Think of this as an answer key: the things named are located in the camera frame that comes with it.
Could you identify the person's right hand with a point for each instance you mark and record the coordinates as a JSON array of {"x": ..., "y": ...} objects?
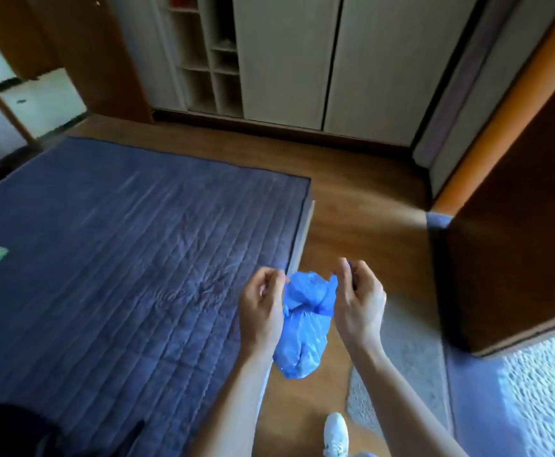
[{"x": 361, "y": 309}]

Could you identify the person's right fingers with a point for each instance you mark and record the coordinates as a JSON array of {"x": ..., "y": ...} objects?
[{"x": 353, "y": 276}]

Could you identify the brown wooden door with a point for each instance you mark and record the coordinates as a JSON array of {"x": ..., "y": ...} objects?
[{"x": 91, "y": 52}]

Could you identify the person's right forearm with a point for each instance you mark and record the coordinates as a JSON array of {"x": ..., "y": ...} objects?
[{"x": 401, "y": 404}]

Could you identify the grey fluffy rug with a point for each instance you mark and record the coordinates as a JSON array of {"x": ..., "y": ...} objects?
[{"x": 406, "y": 366}]

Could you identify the blue quilted mattress pad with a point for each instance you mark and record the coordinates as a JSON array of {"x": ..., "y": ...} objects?
[{"x": 115, "y": 290}]

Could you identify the person's left fingers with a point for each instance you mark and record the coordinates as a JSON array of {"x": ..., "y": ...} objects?
[{"x": 272, "y": 280}]

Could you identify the person's white shoe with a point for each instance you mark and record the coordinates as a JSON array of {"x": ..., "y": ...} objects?
[{"x": 336, "y": 435}]

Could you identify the blue plastic bag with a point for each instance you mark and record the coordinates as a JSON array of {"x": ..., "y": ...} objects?
[{"x": 303, "y": 328}]

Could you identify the person's left forearm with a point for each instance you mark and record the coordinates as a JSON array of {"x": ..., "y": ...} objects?
[{"x": 232, "y": 404}]

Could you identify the brown wooden door frame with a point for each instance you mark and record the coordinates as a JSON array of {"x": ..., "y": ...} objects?
[{"x": 1, "y": 104}]

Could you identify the white wardrobe with sliding doors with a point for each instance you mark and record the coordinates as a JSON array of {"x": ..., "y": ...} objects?
[{"x": 306, "y": 61}]

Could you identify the person's left hand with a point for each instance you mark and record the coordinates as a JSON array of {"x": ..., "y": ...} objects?
[{"x": 258, "y": 314}]

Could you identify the black clothing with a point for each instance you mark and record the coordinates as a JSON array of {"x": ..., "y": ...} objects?
[{"x": 30, "y": 430}]

